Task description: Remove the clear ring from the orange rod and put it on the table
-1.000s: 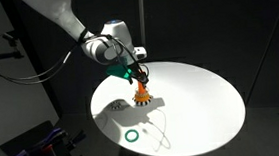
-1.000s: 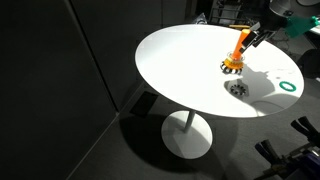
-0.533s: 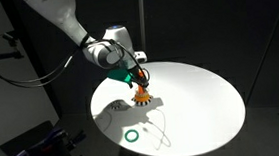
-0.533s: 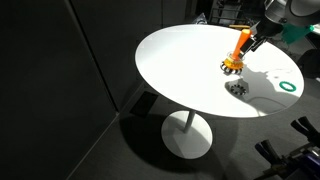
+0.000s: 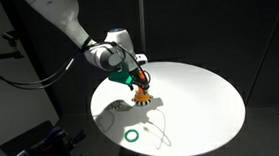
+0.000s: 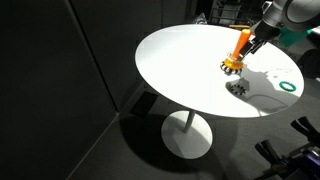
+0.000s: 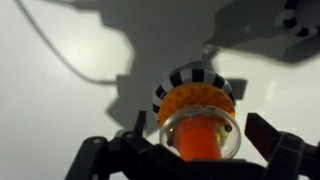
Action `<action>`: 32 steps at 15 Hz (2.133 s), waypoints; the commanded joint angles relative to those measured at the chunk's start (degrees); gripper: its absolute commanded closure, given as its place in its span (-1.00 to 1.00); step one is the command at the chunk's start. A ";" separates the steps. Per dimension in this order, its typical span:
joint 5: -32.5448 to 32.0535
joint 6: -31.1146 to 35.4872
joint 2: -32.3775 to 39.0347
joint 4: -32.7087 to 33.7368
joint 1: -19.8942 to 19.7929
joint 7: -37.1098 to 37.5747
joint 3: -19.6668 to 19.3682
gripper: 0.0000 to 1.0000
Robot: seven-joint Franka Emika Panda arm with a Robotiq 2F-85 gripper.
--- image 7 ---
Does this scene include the small black white striped ring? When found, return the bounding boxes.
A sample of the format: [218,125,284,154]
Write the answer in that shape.
[282,0,320,38]

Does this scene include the orange rod with base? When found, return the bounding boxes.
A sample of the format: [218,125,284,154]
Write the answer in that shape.
[157,82,237,163]

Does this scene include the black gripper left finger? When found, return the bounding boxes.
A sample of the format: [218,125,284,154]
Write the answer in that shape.
[64,109,188,180]

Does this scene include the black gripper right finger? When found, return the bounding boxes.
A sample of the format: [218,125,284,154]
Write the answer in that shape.
[244,112,320,180]

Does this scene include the yellow black striped ring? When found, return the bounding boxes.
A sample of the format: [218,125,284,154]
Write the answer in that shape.
[151,67,237,125]

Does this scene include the clear plastic ring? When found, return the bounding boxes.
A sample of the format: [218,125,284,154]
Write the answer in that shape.
[159,105,242,161]

